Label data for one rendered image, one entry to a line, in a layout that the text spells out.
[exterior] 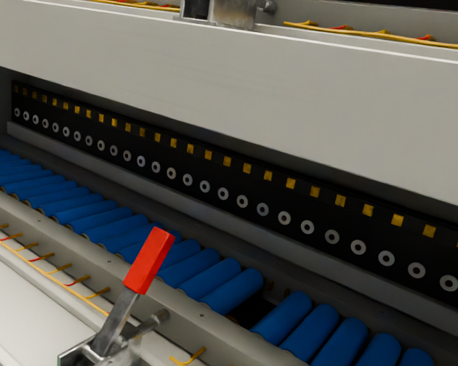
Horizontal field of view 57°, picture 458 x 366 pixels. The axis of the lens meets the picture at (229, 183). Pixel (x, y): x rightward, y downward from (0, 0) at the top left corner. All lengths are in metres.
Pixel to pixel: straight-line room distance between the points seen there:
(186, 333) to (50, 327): 0.08
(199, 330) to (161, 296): 0.04
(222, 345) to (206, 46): 0.16
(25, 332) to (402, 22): 0.27
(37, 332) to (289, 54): 0.21
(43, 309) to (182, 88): 0.17
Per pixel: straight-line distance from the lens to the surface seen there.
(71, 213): 0.39
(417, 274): 0.32
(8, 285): 0.33
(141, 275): 0.23
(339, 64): 0.17
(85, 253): 0.32
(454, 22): 0.24
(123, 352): 0.24
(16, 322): 0.30
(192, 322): 0.26
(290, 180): 0.33
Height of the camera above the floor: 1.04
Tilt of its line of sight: 3 degrees down
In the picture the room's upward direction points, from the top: 19 degrees clockwise
